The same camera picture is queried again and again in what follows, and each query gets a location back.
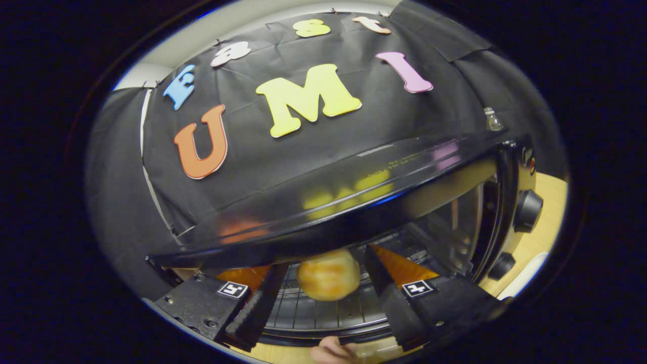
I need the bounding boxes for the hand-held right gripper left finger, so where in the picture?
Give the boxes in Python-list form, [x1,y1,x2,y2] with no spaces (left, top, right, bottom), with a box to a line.
[153,263,290,353]

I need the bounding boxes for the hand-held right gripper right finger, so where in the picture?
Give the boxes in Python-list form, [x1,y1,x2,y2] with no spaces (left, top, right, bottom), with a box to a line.
[363,244,507,352]

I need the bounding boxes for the round yellow bread bun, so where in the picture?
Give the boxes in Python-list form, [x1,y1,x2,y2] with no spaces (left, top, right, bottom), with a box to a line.
[296,248,361,302]

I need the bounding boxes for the black electric oven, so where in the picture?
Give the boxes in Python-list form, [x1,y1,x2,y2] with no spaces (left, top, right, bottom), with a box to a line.
[147,129,544,348]

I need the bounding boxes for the white square plate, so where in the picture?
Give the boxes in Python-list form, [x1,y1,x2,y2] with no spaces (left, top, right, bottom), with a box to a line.
[497,252,549,300]

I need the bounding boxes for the clear water bottle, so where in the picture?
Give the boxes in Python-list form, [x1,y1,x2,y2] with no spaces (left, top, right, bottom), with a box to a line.
[484,107,504,131]

